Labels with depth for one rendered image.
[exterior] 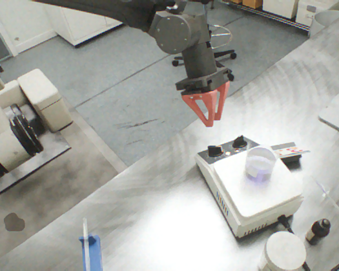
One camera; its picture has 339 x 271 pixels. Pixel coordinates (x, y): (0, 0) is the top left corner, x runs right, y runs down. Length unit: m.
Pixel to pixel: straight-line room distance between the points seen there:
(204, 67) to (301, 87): 0.42
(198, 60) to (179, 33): 0.09
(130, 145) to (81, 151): 0.50
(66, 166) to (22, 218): 0.27
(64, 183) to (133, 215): 0.65
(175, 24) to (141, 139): 1.33
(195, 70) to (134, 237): 0.33
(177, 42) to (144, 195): 0.32
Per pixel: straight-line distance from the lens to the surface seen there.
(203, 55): 0.47
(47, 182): 1.21
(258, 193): 0.46
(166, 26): 0.41
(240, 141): 0.56
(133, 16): 0.47
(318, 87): 0.84
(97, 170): 1.14
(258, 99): 0.76
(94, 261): 0.53
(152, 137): 1.68
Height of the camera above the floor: 1.23
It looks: 48 degrees down
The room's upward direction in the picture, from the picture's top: 9 degrees counter-clockwise
